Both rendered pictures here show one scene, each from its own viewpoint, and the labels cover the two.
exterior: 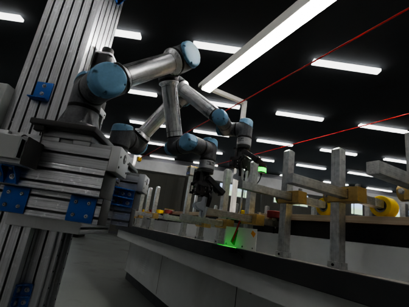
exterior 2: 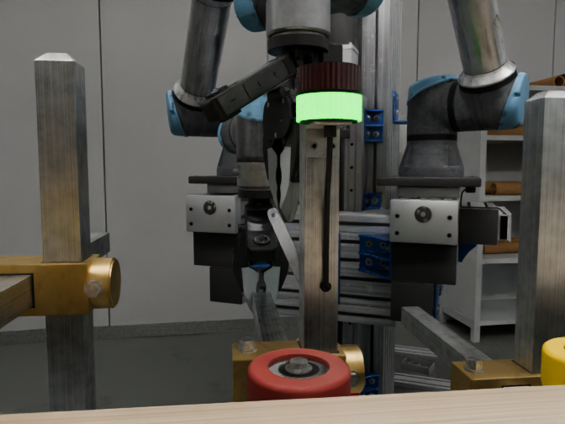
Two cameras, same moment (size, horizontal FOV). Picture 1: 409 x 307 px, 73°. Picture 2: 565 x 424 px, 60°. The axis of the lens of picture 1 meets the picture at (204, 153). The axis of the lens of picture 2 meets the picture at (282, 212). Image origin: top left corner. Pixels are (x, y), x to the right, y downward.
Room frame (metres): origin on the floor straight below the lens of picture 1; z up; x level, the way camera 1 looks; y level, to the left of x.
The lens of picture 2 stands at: (1.56, -0.76, 1.06)
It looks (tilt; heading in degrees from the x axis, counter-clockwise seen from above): 5 degrees down; 110
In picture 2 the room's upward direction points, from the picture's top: straight up
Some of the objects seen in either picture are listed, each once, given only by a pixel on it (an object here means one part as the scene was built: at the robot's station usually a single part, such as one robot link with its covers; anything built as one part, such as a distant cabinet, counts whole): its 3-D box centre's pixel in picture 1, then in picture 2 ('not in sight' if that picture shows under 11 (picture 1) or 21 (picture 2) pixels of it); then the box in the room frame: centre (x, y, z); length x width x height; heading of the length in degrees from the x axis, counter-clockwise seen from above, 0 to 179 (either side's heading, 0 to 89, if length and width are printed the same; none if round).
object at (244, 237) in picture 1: (239, 237); not in sight; (1.43, -0.24, 0.75); 0.26 x 0.01 x 0.10; 27
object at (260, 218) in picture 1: (252, 219); (297, 372); (1.40, -0.28, 0.84); 0.14 x 0.06 x 0.05; 27
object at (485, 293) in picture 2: not in sight; (522, 211); (1.91, 2.79, 0.77); 0.90 x 0.45 x 1.55; 30
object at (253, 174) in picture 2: (206, 166); (257, 177); (1.24, -0.02, 1.04); 0.08 x 0.08 x 0.05
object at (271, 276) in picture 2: (198, 206); (269, 288); (1.25, -0.01, 0.86); 0.06 x 0.03 x 0.09; 117
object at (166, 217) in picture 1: (195, 222); not in sight; (1.80, -0.01, 0.80); 0.44 x 0.03 x 0.04; 117
